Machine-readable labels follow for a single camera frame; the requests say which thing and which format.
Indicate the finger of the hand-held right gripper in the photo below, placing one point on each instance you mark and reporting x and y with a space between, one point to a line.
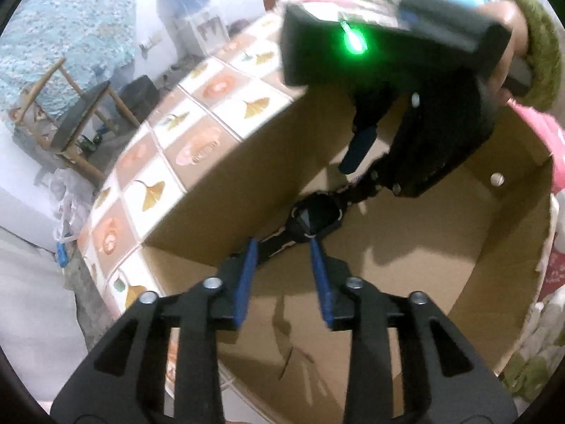
357 150
366 185

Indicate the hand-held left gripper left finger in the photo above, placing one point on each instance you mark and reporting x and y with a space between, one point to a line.
245 282

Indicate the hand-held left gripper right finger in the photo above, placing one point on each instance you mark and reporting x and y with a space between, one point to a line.
320 282

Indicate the black wristwatch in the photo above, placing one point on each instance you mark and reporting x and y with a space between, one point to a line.
315 216

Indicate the cardboard box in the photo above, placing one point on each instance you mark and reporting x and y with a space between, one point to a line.
441 251

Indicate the person's right hand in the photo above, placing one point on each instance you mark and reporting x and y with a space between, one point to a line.
514 17

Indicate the leaf print tablecloth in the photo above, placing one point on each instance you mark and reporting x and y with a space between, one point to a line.
207 150

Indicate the blue packet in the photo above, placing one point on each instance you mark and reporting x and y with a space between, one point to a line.
62 254

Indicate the white water dispenser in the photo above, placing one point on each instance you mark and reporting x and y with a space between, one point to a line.
205 31

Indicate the white plastic bag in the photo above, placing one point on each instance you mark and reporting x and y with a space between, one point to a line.
66 203

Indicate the black box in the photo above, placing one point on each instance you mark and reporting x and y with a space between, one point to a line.
140 93

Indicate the wooden chair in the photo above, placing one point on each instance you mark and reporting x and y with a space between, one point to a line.
77 115

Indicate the blue floral hanging cloth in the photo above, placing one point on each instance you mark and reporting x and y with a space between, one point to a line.
66 17

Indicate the white wall socket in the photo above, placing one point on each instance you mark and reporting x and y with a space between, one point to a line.
151 42

